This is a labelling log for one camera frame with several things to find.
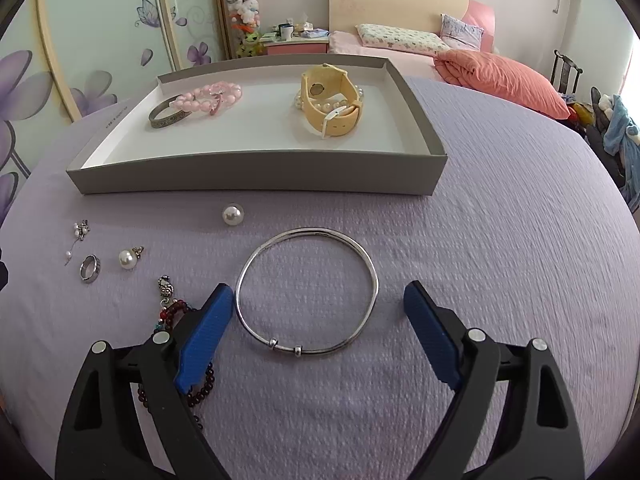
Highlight dark red bead necklace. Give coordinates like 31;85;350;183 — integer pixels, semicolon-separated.
135;274;217;430

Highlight silver ring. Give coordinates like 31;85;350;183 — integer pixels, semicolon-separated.
78;252;101;285

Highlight pearl stud earring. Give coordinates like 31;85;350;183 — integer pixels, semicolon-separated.
118;246;144;271

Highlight small silver flower earring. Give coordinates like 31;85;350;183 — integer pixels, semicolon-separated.
64;220;90;266

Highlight white pearl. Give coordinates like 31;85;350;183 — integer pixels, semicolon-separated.
221;204;244;226

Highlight grey metal cuff bracelet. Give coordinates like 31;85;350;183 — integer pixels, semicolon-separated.
147;93;191;130

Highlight pink bead bracelet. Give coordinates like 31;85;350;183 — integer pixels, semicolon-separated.
169;81;244;117

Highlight white pearl bracelet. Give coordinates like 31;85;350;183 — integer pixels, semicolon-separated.
293;86;365;114

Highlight yellow wrist watch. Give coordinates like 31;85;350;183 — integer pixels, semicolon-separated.
296;63;363;139

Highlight lilac tablecloth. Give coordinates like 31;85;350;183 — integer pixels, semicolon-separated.
1;79;639;479

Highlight blue plush clothing pile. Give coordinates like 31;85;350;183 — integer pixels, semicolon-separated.
586;87;639;214

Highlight grey cardboard tray box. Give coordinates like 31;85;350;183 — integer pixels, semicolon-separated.
67;54;447;195

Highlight dark wooden chair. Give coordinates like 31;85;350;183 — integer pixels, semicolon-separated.
550;49;584;96

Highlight folded coral duvet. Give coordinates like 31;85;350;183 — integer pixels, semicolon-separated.
434;49;570;120

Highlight sliding floral wardrobe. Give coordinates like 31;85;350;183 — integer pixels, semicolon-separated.
1;0;226;212

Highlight lilac patterned pillow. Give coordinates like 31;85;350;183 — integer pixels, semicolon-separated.
439;14;484;51

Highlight green plush toy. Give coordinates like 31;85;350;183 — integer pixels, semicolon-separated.
236;32;264;58

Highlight floral white pillow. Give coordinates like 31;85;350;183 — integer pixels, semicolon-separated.
356;24;450;56

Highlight pink white nightstand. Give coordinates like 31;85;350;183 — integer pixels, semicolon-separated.
260;32;330;55

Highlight white mug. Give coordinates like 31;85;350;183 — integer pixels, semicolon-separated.
279;23;294;41

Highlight bed with pink sheet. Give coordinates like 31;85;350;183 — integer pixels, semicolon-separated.
329;0;505;82

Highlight clear tube of plush toys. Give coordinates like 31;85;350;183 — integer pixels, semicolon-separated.
224;0;260;58

